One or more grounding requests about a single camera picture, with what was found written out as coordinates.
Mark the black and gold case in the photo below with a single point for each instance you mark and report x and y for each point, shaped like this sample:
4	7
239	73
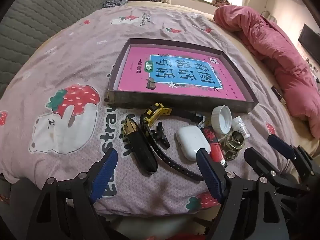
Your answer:
140	142

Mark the pink and blue book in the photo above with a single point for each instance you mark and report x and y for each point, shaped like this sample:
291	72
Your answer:
180	75

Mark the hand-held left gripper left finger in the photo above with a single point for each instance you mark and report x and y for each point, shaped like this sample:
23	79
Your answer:
105	175

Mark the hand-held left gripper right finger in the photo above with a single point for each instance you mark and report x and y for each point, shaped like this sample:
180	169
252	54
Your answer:
210	175

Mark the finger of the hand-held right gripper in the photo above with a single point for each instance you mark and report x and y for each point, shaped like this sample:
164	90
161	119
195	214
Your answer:
257	160
280	143

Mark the small black clip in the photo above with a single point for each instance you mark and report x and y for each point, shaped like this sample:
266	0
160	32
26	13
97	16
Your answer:
160	133

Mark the small white pill bottle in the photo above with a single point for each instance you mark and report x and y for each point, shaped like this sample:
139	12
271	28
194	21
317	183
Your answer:
241	127

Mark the yellow and black wristwatch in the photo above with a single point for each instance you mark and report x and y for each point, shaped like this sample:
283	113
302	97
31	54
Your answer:
152	113

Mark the shallow brown cardboard box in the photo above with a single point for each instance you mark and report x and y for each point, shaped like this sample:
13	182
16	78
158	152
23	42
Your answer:
175	106

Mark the pink strawberry printed blanket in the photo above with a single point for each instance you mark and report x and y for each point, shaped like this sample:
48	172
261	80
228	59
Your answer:
75	55

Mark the red lighter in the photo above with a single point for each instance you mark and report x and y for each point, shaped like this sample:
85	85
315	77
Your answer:
212	142

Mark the dark patterned cloth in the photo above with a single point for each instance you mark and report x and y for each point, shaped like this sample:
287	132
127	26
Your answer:
115	3

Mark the grey quilted headboard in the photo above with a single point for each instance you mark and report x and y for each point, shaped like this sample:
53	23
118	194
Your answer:
37	17

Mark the white ribbed bottle cap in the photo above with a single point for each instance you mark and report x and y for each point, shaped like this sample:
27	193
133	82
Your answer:
221	120

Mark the black mattress label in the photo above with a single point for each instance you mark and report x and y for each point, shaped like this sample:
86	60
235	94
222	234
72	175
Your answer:
278	95

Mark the black television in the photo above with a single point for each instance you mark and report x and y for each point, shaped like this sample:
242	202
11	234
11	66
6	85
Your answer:
310	42

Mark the pink quilt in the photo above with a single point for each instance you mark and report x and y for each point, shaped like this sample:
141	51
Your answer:
275	50

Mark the white earbuds case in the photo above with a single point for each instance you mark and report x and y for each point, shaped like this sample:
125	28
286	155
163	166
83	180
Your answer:
191	140

